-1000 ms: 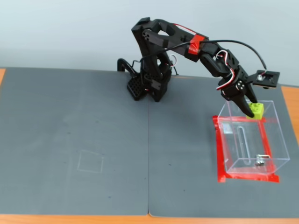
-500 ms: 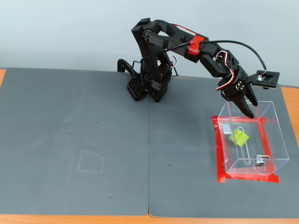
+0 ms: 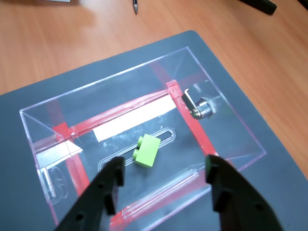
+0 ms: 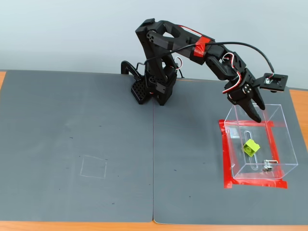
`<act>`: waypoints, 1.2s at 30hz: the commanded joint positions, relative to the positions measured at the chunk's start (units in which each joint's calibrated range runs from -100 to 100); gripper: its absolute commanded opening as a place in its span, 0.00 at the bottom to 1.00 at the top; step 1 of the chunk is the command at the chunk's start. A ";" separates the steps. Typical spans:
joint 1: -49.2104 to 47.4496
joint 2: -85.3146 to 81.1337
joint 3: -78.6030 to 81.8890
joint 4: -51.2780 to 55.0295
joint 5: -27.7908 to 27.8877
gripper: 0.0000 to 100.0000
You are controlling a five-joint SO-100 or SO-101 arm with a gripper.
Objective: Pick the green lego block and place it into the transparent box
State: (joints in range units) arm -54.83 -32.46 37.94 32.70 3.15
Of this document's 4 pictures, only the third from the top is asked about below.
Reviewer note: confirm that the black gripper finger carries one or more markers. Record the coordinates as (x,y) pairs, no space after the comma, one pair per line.
(240,199)
(96,199)

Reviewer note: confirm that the green lego block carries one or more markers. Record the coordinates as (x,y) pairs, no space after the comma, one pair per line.
(146,154)

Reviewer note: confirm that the transparent acrylic box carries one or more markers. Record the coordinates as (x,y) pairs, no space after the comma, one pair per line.
(183,149)

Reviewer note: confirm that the red tape strip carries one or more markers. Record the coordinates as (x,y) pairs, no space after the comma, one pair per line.
(190,120)
(115,111)
(154,199)
(74,166)

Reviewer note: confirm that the grey mat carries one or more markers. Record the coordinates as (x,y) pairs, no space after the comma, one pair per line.
(14,168)

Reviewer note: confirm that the silver cam lock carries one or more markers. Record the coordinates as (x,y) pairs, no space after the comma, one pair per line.
(202,109)

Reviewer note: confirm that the black stand leg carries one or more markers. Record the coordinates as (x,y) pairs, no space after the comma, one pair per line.
(262,6)

